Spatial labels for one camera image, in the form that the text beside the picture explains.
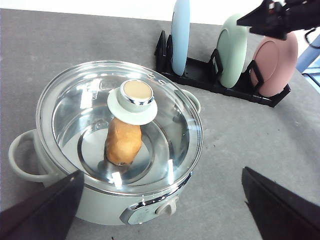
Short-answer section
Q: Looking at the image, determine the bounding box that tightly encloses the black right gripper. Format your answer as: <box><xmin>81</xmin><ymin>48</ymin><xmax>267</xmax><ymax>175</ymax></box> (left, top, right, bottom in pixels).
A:
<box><xmin>236</xmin><ymin>0</ymin><xmax>320</xmax><ymax>41</ymax></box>

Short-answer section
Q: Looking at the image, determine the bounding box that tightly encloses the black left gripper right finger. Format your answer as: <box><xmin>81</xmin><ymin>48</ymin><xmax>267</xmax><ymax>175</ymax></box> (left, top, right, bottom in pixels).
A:
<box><xmin>241</xmin><ymin>166</ymin><xmax>320</xmax><ymax>240</ymax></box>

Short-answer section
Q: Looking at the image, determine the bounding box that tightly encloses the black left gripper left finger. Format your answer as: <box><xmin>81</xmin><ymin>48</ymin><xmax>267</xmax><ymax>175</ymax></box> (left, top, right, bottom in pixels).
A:
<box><xmin>0</xmin><ymin>170</ymin><xmax>85</xmax><ymax>240</ymax></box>

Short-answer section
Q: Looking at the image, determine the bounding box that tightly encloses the green plate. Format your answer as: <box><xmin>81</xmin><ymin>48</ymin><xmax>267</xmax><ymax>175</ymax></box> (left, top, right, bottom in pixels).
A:
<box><xmin>216</xmin><ymin>13</ymin><xmax>248</xmax><ymax>89</ymax></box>

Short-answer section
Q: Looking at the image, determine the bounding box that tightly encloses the brown potato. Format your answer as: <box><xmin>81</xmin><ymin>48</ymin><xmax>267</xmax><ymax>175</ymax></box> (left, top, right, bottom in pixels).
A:
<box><xmin>104</xmin><ymin>117</ymin><xmax>142</xmax><ymax>166</ymax></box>

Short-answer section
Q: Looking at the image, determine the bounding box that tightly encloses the glass steamer lid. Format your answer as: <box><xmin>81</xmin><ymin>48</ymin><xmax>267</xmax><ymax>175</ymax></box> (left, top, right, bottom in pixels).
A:
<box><xmin>36</xmin><ymin>60</ymin><xmax>204</xmax><ymax>194</ymax></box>

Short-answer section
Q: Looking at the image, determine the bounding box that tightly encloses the pink plate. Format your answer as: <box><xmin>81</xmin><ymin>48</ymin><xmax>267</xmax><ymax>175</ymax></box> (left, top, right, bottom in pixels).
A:
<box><xmin>250</xmin><ymin>32</ymin><xmax>299</xmax><ymax>95</ymax></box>

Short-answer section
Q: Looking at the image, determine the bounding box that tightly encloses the black plate rack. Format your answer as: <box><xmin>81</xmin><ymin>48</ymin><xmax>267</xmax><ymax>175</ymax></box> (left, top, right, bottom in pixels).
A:
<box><xmin>154</xmin><ymin>30</ymin><xmax>291</xmax><ymax>107</ymax></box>

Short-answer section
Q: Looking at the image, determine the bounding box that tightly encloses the blue plate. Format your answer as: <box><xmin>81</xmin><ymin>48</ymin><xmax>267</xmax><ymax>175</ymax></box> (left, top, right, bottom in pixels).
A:
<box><xmin>171</xmin><ymin>0</ymin><xmax>191</xmax><ymax>76</ymax></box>

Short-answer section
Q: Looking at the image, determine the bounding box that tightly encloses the green electric steamer pot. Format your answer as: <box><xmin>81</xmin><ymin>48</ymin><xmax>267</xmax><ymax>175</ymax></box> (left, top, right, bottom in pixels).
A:
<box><xmin>8</xmin><ymin>61</ymin><xmax>203</xmax><ymax>225</ymax></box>

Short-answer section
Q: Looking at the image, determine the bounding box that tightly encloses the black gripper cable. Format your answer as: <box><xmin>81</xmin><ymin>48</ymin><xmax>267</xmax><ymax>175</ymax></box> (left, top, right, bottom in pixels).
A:
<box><xmin>304</xmin><ymin>28</ymin><xmax>320</xmax><ymax>49</ymax></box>

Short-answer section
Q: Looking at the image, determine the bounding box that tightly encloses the blue frame at table edge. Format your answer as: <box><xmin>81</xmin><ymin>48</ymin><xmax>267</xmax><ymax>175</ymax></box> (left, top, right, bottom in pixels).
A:
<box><xmin>296</xmin><ymin>34</ymin><xmax>320</xmax><ymax>92</ymax></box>

